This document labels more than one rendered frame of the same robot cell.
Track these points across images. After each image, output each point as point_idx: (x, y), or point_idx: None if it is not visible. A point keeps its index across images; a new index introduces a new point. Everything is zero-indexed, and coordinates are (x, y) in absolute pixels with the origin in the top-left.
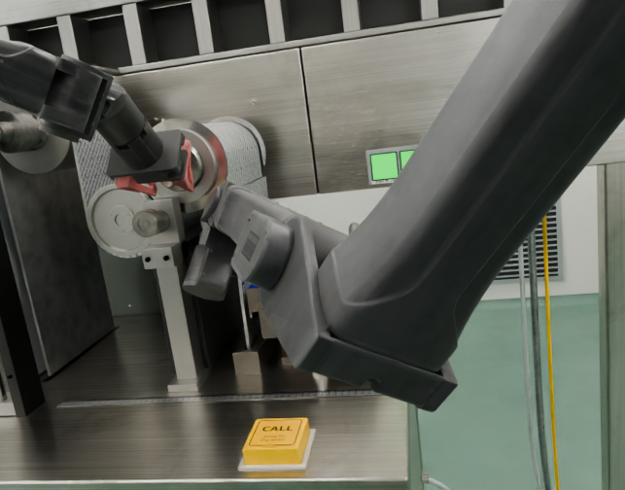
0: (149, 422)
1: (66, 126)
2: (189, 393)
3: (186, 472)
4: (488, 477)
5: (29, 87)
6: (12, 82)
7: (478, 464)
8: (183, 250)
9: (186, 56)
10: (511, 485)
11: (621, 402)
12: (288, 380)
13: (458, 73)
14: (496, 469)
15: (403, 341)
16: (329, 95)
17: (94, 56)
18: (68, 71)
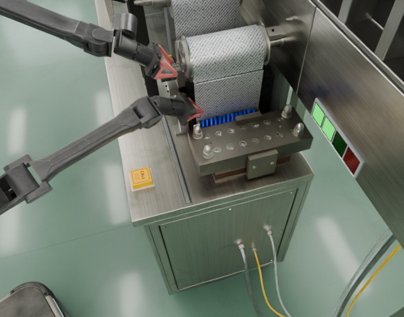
0: (151, 134)
1: (93, 55)
2: (173, 134)
3: (125, 160)
4: (397, 273)
5: (76, 43)
6: (70, 41)
7: None
8: (180, 90)
9: None
10: (398, 289)
11: None
12: (190, 161)
13: (369, 109)
14: None
15: None
16: (315, 50)
17: None
18: (87, 42)
